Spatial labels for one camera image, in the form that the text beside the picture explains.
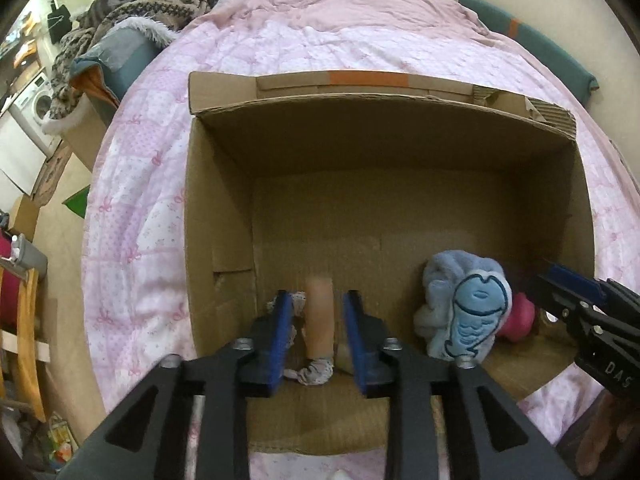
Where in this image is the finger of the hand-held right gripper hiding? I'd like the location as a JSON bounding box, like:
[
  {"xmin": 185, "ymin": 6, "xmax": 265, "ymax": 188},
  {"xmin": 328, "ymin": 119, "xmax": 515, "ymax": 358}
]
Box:
[
  {"xmin": 541, "ymin": 259, "xmax": 609, "ymax": 307},
  {"xmin": 533, "ymin": 279, "xmax": 584, "ymax": 332}
]

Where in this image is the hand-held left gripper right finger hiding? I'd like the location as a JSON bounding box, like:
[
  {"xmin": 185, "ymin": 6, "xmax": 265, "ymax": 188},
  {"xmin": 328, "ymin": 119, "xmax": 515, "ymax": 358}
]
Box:
[{"xmin": 342, "ymin": 290, "xmax": 576, "ymax": 480}]

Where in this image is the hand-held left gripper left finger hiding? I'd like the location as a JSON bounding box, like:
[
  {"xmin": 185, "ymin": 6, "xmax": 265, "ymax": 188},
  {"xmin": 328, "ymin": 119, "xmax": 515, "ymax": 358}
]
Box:
[{"xmin": 57, "ymin": 290, "xmax": 296, "ymax": 480}]

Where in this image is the beige lace scrunchie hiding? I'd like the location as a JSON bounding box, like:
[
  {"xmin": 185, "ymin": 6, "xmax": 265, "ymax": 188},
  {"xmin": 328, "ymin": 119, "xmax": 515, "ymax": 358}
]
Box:
[{"xmin": 267, "ymin": 274, "xmax": 337, "ymax": 387}]

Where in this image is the pink rubber duck toy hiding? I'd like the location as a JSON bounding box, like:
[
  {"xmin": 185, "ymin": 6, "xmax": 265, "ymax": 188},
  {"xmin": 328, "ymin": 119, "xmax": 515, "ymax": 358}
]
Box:
[{"xmin": 500, "ymin": 291, "xmax": 537, "ymax": 344}]

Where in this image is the white pouch with blue fish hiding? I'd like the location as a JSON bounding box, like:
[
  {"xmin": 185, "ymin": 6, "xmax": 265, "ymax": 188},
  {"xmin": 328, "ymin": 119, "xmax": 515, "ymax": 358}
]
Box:
[{"xmin": 442, "ymin": 269, "xmax": 512, "ymax": 364}]

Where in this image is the blue plush fish toy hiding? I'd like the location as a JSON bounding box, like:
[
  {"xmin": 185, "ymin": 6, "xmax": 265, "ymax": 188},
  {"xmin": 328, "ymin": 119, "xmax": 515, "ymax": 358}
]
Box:
[{"xmin": 413, "ymin": 251, "xmax": 513, "ymax": 361}]

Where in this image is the cardboard box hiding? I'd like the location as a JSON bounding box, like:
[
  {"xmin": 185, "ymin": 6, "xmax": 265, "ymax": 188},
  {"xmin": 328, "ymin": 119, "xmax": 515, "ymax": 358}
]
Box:
[{"xmin": 182, "ymin": 71, "xmax": 598, "ymax": 457}]

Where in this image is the person's right hand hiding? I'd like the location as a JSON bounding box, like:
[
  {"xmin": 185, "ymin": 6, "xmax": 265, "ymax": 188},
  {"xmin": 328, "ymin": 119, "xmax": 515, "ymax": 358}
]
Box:
[{"xmin": 579, "ymin": 391, "xmax": 640, "ymax": 477}]

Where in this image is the pink patterned quilt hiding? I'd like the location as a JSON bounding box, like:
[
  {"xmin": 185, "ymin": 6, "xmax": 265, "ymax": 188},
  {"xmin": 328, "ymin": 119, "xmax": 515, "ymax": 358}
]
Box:
[{"xmin": 80, "ymin": 0, "xmax": 640, "ymax": 480}]

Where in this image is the green dustpan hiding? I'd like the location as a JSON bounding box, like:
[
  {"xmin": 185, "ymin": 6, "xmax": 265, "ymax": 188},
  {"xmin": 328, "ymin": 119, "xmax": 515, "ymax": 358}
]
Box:
[{"xmin": 61, "ymin": 185, "xmax": 92, "ymax": 219}]

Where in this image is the teal pillow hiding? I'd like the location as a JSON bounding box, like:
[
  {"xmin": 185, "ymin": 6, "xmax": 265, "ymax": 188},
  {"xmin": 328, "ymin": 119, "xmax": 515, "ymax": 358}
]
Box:
[{"xmin": 457, "ymin": 0, "xmax": 599, "ymax": 107}]

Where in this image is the yellow wooden rack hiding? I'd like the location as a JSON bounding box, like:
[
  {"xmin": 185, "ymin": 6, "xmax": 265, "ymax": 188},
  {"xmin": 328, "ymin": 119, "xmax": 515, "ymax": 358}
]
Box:
[{"xmin": 0, "ymin": 264, "xmax": 52, "ymax": 422}]

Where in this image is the grey bin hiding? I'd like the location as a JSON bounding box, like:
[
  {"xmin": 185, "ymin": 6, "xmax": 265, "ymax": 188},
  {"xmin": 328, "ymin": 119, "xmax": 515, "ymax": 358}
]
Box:
[{"xmin": 11, "ymin": 233, "xmax": 49, "ymax": 282}]

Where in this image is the pink suitcase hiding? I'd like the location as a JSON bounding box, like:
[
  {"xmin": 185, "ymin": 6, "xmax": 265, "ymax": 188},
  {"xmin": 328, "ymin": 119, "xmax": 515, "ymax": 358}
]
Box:
[{"xmin": 0, "ymin": 234, "xmax": 22, "ymax": 332}]

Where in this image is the brown doormat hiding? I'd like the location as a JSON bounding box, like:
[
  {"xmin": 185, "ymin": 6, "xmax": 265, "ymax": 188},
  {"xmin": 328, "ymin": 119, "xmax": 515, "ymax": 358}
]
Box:
[{"xmin": 31, "ymin": 141, "xmax": 74, "ymax": 207}]

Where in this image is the beige armchair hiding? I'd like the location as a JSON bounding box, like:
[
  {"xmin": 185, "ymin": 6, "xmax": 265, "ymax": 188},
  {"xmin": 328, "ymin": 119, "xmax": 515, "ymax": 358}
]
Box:
[{"xmin": 42, "ymin": 94, "xmax": 122, "ymax": 174}]

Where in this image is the white kitchen cabinet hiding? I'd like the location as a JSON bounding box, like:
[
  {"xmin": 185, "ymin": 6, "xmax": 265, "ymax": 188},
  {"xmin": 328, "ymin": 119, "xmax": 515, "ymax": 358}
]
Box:
[{"xmin": 0, "ymin": 110, "xmax": 52, "ymax": 197}]

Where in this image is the blue jacket with fur trim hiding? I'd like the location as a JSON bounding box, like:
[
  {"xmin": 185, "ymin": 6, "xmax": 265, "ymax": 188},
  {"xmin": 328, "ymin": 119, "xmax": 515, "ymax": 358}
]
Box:
[{"xmin": 69, "ymin": 16, "xmax": 177, "ymax": 107}]

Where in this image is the white washing machine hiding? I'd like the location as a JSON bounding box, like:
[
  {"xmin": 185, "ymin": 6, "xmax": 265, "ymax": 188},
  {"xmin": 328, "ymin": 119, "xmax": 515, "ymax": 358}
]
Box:
[{"xmin": 9, "ymin": 74, "xmax": 57, "ymax": 127}]

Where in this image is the black hanging garment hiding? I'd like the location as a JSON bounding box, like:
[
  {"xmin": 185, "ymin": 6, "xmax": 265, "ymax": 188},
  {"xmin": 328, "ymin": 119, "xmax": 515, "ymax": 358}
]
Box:
[{"xmin": 46, "ymin": 4, "xmax": 74, "ymax": 44}]

